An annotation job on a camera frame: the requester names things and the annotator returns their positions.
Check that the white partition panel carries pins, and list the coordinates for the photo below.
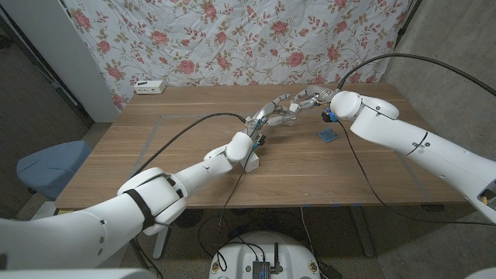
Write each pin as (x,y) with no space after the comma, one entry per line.
(54,38)

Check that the floral backdrop cloth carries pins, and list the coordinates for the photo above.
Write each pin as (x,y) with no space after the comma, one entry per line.
(248,38)

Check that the black power adapter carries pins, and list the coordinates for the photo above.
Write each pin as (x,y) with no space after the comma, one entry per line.
(329,272)

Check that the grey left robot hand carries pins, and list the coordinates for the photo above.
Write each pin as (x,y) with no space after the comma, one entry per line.
(267,114)

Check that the white cube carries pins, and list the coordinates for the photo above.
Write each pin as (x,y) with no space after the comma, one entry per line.
(252,164)

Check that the round black floor base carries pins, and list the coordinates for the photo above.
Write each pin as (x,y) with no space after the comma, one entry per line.
(191,219)

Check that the white table leg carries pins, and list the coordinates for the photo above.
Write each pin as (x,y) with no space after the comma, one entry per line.
(160,244)

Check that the black module with antenna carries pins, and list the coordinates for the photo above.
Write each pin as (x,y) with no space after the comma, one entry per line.
(260,268)

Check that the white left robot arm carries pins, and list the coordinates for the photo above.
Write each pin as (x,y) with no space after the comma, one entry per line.
(77,232)

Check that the grey table leg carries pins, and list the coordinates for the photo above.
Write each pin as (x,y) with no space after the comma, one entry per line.
(364,236)

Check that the black backdrop pole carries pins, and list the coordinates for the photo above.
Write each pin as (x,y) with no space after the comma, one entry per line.
(407,19)

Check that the blue packet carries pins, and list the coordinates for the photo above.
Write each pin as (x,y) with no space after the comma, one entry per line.
(328,135)

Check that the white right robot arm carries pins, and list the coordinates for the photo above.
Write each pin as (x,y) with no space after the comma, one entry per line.
(407,139)

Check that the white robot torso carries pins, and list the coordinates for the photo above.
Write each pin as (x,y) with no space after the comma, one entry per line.
(232,252)

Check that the blue padded stool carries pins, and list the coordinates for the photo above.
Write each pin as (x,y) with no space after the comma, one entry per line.
(50,166)

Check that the white power strip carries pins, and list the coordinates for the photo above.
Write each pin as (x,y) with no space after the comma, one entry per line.
(149,87)

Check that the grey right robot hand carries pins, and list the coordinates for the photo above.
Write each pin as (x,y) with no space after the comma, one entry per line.
(314,97)

